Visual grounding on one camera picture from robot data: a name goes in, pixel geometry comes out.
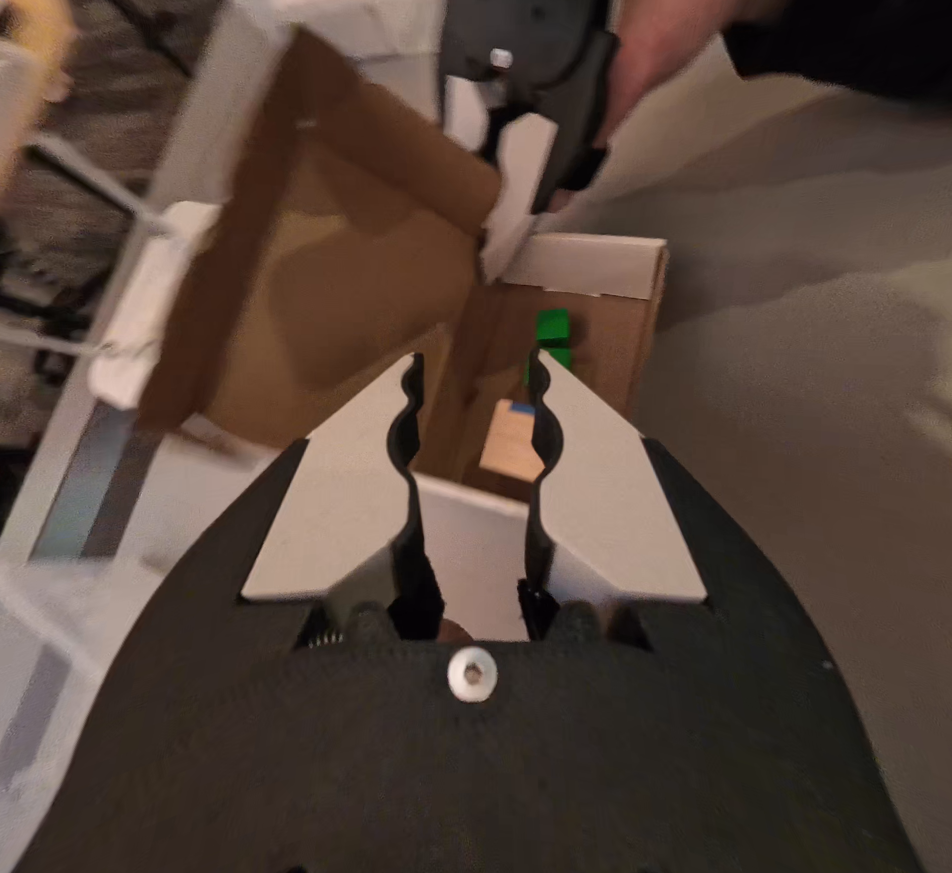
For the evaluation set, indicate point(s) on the person's right forearm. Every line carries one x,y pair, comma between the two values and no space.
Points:
855,17

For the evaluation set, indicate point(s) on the wooden cube with blue side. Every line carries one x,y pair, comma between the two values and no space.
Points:
513,441

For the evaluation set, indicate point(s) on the white cardboard box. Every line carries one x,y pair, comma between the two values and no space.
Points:
335,278

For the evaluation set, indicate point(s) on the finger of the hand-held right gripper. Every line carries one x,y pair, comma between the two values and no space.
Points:
532,166
461,110

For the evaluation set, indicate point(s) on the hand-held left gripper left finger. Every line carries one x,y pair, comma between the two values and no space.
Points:
335,516

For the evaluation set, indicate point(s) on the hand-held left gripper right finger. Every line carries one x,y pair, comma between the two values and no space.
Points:
617,516

